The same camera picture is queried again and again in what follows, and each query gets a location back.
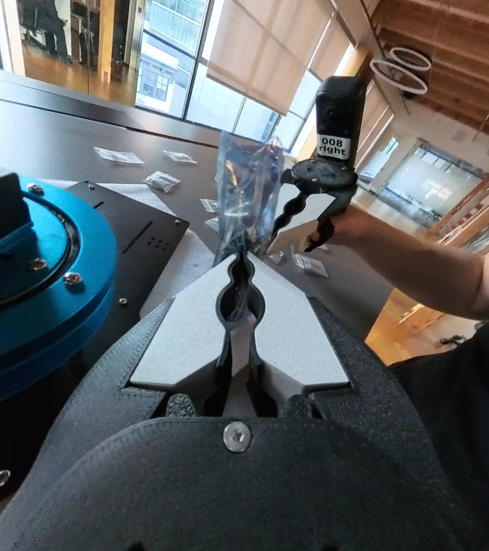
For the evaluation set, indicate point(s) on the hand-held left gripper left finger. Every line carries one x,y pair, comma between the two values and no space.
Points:
184,340

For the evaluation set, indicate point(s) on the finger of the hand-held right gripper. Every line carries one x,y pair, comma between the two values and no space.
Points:
330,219
305,219

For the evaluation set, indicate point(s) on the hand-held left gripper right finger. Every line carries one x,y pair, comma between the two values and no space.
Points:
300,340

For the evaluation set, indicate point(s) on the dark parts bag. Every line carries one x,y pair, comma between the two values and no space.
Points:
244,198

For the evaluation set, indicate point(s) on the blue toy robot arm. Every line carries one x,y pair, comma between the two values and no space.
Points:
29,275

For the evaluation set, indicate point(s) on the dark grey desk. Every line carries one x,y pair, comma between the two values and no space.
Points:
98,103
72,129

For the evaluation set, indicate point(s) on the person's right hand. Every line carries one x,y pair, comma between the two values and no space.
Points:
348,228

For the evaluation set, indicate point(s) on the scattered small clear zip bags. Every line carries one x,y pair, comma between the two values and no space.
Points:
163,181

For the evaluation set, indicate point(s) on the black metal base plate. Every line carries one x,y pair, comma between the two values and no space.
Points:
141,232

